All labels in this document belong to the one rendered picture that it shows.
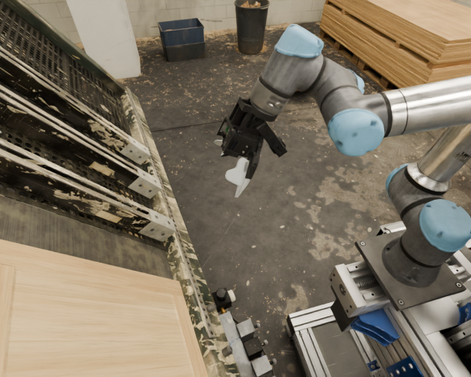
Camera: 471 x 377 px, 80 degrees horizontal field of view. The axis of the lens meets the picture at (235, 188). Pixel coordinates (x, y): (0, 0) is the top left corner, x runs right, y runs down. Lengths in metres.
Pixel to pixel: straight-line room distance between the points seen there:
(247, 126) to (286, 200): 1.84
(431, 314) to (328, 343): 0.75
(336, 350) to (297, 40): 1.49
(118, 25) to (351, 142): 3.84
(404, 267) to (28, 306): 0.89
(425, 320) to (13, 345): 1.00
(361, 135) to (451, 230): 0.43
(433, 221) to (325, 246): 1.45
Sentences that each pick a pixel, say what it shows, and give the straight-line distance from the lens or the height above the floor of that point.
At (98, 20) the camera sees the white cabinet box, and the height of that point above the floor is 0.71.
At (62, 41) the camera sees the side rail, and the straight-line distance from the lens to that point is 1.92.
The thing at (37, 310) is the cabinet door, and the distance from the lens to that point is 0.69.
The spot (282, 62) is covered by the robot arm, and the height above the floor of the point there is 1.60.
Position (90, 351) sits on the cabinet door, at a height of 1.19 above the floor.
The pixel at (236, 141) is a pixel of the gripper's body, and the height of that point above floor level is 1.45.
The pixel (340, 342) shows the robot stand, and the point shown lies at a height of 0.21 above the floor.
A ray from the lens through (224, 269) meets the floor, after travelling 2.03.
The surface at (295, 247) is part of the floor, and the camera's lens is 2.16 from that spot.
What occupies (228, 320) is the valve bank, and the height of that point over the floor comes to 0.74.
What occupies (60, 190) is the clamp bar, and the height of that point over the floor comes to 1.27.
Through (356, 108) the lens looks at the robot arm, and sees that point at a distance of 0.49.
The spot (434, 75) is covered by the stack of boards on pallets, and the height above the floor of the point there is 0.43.
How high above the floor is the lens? 1.82
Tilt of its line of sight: 48 degrees down
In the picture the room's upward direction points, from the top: straight up
